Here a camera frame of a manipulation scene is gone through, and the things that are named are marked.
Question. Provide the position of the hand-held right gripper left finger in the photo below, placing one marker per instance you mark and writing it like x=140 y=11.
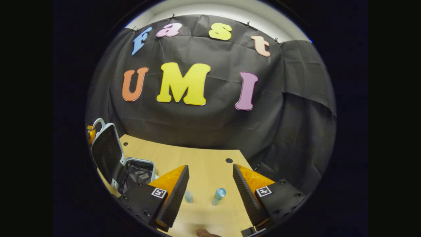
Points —
x=177 y=194

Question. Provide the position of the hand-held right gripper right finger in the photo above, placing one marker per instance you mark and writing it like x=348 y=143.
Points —
x=246 y=194

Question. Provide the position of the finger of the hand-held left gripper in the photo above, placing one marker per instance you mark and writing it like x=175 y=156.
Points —
x=90 y=134

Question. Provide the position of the small pale blue bottle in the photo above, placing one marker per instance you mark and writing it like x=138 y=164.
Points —
x=188 y=196

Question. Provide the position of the light blue small suitcase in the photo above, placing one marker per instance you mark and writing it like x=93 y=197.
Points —
x=107 y=154

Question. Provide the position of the tall blue capped bottle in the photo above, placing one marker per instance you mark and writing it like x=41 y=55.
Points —
x=218 y=196

